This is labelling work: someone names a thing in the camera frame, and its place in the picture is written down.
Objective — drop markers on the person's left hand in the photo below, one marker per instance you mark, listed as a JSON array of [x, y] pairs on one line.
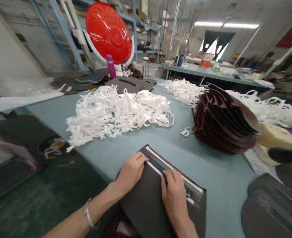
[[130, 171]]

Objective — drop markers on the person's right hand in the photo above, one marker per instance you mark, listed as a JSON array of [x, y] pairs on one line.
[[173, 192]]

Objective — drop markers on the person's left fingers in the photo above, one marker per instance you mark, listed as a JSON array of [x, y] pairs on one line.
[[141, 158]]

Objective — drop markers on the person's right fingers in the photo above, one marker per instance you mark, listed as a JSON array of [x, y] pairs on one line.
[[170, 176]]

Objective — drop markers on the dark brown leather panel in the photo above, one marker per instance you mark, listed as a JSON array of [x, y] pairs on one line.
[[158, 205]]

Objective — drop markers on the loose white strip loop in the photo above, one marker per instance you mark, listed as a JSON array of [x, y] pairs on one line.
[[185, 131]]

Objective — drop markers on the large pile of white strips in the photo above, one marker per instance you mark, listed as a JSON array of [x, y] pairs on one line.
[[116, 114]]

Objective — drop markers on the person's body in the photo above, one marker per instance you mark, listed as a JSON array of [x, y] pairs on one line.
[[116, 225]]

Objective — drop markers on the stack of grey leather panels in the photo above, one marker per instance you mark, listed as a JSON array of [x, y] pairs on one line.
[[132, 84]]

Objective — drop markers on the stack of dark brown leather pieces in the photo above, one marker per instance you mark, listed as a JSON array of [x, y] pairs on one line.
[[222, 121]]

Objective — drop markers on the small pile of white strips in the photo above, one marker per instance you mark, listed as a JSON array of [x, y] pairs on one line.
[[183, 92]]

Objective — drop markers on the white plastic container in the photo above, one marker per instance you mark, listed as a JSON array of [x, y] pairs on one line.
[[154, 70]]

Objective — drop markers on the white cup with print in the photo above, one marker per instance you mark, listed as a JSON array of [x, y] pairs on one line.
[[120, 70]]

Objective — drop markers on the clear plastic bottle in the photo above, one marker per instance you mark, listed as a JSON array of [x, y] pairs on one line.
[[146, 65]]

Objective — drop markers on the magenta thermos bottle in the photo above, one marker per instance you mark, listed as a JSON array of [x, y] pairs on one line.
[[110, 66]]

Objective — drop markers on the dark grey fabric panels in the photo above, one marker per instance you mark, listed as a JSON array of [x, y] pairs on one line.
[[274, 208]]

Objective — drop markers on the work table with clutter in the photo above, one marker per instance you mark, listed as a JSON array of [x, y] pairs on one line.
[[210, 72]]

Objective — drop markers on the cream foam block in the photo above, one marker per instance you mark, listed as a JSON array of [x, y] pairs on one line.
[[276, 138]]

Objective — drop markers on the orange and white box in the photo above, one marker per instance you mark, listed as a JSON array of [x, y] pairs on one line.
[[206, 60]]

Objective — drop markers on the long pile of white strips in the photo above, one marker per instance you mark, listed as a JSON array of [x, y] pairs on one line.
[[270, 109]]

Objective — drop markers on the red round plastic basin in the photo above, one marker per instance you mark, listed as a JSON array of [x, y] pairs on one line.
[[108, 34]]

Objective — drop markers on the white plastic sheet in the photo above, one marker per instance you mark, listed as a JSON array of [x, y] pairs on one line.
[[19, 96]]

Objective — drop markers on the blue metal shelf rack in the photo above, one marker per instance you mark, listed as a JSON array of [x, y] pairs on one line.
[[61, 34]]

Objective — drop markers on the red wall banner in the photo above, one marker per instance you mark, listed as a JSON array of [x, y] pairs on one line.
[[291, 36]]

